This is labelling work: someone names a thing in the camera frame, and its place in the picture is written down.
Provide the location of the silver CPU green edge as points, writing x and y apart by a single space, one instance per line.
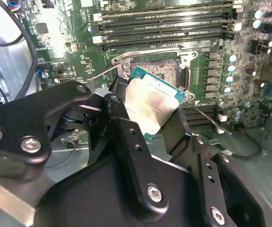
147 99

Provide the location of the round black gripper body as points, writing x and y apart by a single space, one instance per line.
98 194

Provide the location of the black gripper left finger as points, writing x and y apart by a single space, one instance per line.
20 118

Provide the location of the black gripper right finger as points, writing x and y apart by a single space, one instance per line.
176 137

